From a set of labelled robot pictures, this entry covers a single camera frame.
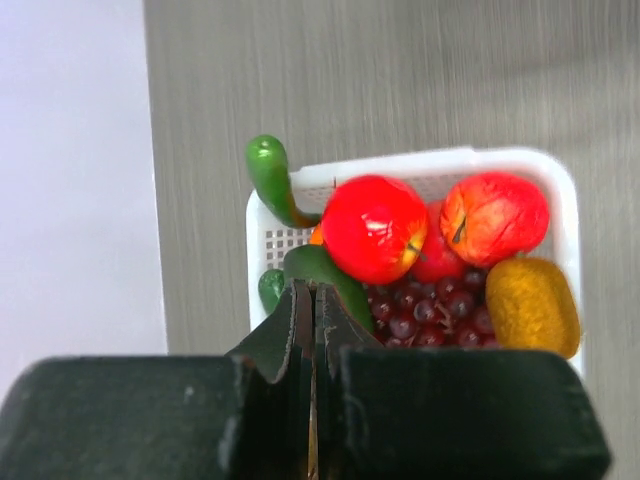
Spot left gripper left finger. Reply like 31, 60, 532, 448
228, 280, 314, 479

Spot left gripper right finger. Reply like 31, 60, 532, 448
313, 284, 385, 479

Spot red apple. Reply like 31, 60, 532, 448
320, 174, 429, 285
439, 171, 550, 267
410, 200, 467, 283

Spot small green cucumber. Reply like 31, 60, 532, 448
245, 134, 321, 229

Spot dark green avocado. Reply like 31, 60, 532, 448
283, 244, 374, 333

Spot long green cucumber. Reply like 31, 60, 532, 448
258, 268, 285, 315

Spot dark purple grape bunch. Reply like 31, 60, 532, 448
365, 267, 498, 348

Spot white plastic basket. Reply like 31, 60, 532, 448
246, 149, 582, 368

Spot brown kiwi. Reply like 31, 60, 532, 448
485, 257, 582, 359

